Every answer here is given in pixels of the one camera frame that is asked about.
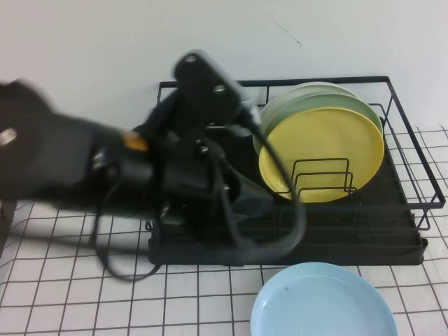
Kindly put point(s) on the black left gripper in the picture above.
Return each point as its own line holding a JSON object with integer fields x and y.
{"x": 189, "y": 175}

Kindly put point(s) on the light blue plate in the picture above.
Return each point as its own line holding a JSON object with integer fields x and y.
{"x": 322, "y": 304}

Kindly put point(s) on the yellow plate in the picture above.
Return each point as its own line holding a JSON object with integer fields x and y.
{"x": 325, "y": 143}

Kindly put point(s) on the pale sage plate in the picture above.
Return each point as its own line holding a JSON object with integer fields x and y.
{"x": 290, "y": 92}

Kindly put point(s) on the green plate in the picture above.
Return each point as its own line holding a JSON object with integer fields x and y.
{"x": 315, "y": 101}

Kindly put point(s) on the black plastic drip tray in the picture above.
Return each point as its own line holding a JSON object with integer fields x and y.
{"x": 350, "y": 241}

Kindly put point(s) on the white grid tablecloth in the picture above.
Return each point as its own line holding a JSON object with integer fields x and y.
{"x": 175, "y": 308}

